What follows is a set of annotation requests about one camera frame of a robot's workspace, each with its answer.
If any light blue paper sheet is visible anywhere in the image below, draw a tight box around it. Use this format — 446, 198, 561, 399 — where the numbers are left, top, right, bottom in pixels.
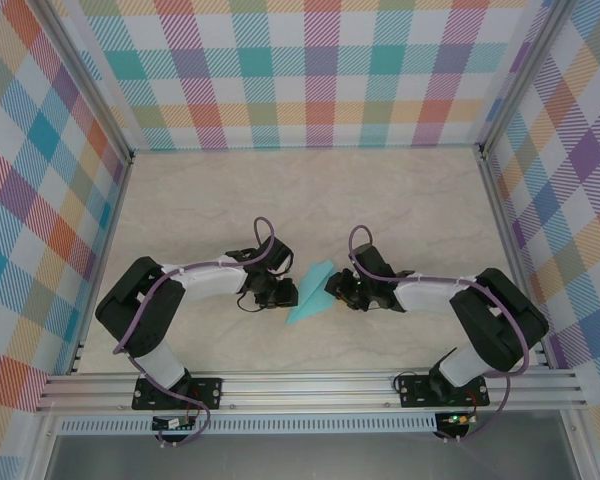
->
285, 259, 337, 326

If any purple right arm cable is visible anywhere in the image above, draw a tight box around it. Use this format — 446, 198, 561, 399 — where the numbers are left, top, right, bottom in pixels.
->
347, 225, 535, 444

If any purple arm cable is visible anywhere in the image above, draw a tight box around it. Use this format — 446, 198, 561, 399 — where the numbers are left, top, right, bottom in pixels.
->
112, 216, 277, 448
347, 225, 535, 444

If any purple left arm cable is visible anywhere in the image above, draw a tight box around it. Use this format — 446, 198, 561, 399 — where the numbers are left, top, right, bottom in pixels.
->
112, 216, 277, 448

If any long aluminium base rail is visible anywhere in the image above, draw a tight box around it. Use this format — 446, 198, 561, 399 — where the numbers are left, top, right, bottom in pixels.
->
34, 367, 590, 414

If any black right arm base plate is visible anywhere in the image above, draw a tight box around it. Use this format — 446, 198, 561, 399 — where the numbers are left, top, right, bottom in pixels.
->
394, 373, 491, 409

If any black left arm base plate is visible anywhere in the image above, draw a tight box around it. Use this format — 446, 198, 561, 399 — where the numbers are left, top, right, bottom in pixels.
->
131, 377, 225, 411

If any perforated grey cable duct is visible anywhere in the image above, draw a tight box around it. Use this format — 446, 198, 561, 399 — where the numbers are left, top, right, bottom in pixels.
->
57, 412, 440, 436

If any aluminium table side rail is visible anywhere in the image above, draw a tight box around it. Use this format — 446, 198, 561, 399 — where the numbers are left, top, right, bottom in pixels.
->
65, 152, 136, 376
473, 144, 554, 371

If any aluminium frame post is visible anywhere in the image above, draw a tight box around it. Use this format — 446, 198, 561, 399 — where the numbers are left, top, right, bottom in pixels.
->
29, 0, 136, 166
477, 0, 579, 161

